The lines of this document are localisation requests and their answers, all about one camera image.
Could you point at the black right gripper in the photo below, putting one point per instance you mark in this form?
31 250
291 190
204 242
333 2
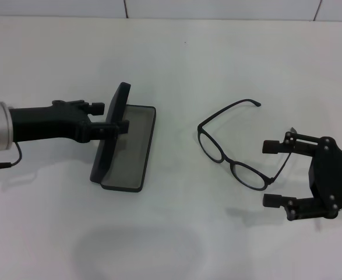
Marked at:
334 172

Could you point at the black framed glasses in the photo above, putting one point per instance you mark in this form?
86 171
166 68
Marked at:
201 134

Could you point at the black glasses case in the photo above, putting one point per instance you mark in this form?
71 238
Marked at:
124 146

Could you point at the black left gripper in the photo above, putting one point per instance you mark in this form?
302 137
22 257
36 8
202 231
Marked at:
45 124

